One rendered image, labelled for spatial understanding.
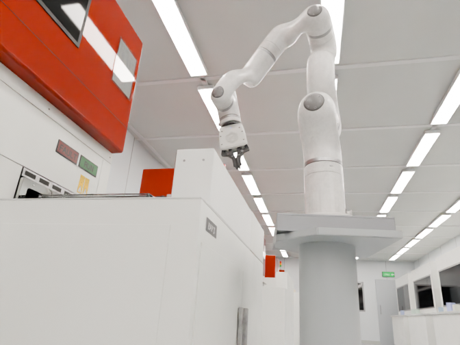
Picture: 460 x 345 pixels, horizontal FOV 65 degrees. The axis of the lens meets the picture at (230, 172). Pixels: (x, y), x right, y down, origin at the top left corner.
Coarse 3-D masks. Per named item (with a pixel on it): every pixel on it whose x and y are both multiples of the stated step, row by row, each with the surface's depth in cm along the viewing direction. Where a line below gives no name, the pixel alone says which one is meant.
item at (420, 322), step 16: (416, 272) 926; (432, 272) 807; (416, 288) 929; (432, 288) 804; (416, 304) 932; (432, 304) 806; (416, 320) 855; (432, 320) 781; (416, 336) 858; (432, 336) 770
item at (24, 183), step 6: (18, 180) 108; (24, 180) 108; (30, 180) 111; (18, 186) 107; (24, 186) 108; (30, 186) 111; (36, 186) 113; (42, 186) 116; (18, 192) 106; (24, 192) 108; (36, 192) 114; (42, 192) 116; (48, 192) 118; (54, 192) 121; (18, 198) 106; (24, 198) 108
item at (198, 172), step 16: (176, 160) 87; (192, 160) 86; (208, 160) 85; (176, 176) 85; (192, 176) 84; (208, 176) 83; (224, 176) 95; (176, 192) 84; (192, 192) 83; (208, 192) 82; (224, 192) 94; (224, 208) 94; (240, 208) 115; (240, 224) 114
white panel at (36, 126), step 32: (0, 64) 102; (0, 96) 102; (32, 96) 114; (0, 128) 102; (32, 128) 114; (64, 128) 128; (0, 160) 102; (32, 160) 113; (64, 160) 128; (96, 160) 147; (0, 192) 101; (32, 192) 115; (96, 192) 146
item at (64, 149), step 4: (60, 144) 126; (64, 144) 128; (60, 148) 126; (64, 148) 128; (68, 148) 130; (60, 152) 126; (64, 152) 128; (68, 152) 130; (72, 152) 132; (76, 152) 134; (68, 156) 130; (72, 156) 132; (76, 156) 134; (72, 160) 132; (76, 160) 134
